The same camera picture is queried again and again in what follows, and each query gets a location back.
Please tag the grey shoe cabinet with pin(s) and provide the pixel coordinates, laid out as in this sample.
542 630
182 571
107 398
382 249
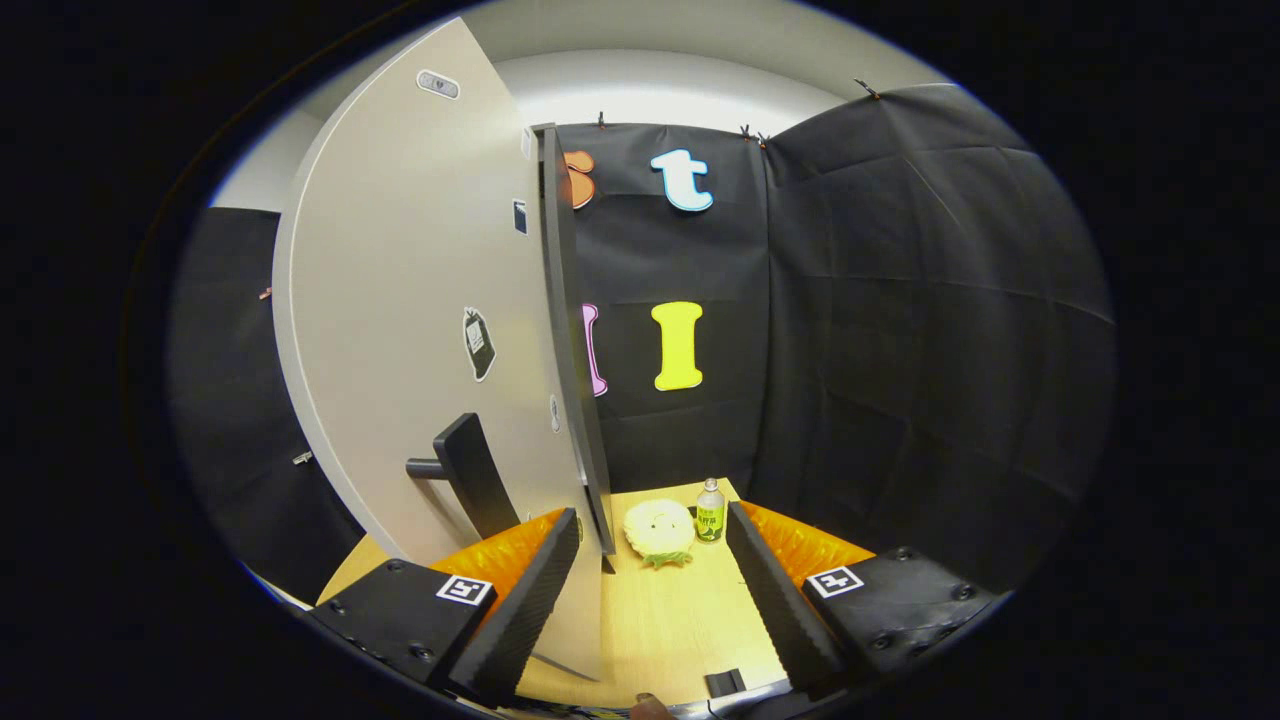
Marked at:
570 330

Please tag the small black block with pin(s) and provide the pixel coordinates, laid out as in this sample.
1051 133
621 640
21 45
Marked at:
725 683

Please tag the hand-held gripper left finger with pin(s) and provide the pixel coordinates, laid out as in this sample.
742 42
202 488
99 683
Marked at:
530 600

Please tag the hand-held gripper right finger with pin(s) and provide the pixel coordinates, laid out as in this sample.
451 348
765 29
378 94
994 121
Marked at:
775 600

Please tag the black backdrop cloth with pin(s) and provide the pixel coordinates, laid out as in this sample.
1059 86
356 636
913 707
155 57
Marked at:
900 350

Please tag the pale yellow plush toy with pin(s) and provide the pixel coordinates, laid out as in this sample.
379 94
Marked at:
660 530

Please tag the green label bottle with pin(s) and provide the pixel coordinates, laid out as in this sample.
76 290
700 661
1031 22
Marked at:
710 512

